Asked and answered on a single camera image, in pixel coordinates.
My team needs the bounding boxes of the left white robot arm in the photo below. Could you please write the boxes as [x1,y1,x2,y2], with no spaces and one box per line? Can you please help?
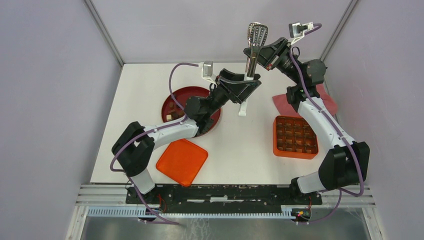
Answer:
[111,68,261,204]

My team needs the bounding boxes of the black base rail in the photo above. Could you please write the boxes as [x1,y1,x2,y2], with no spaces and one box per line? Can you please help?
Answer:
[125,184,323,214]

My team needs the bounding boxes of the orange compartment chocolate box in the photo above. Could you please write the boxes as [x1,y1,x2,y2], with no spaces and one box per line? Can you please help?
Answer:
[272,115,319,160]

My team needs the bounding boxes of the metal serving tongs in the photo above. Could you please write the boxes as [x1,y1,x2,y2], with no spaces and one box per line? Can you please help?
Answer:
[238,22,269,117]

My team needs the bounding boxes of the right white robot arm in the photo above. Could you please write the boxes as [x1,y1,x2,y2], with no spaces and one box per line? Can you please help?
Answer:
[243,37,370,204]

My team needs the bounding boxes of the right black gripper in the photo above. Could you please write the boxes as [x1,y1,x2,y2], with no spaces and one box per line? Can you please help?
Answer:
[243,37,302,86]

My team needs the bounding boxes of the orange box lid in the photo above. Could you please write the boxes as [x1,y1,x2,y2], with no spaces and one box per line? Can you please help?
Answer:
[155,139,209,187]

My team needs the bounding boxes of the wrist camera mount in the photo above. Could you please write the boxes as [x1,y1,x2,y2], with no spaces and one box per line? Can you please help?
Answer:
[288,22,314,45]
[201,60,217,85]

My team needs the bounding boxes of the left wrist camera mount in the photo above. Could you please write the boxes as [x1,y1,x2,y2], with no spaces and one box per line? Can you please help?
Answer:
[201,60,217,85]

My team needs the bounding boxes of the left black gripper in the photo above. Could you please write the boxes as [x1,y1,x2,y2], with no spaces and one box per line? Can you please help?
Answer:
[205,68,262,118]

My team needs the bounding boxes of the round dark red plate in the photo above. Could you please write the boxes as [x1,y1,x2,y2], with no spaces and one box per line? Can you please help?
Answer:
[161,86,221,135]

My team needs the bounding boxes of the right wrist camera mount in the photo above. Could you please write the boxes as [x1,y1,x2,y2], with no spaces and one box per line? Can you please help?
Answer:
[288,22,314,45]

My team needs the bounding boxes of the pink cloth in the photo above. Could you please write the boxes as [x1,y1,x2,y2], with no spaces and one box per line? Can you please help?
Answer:
[272,84,338,118]

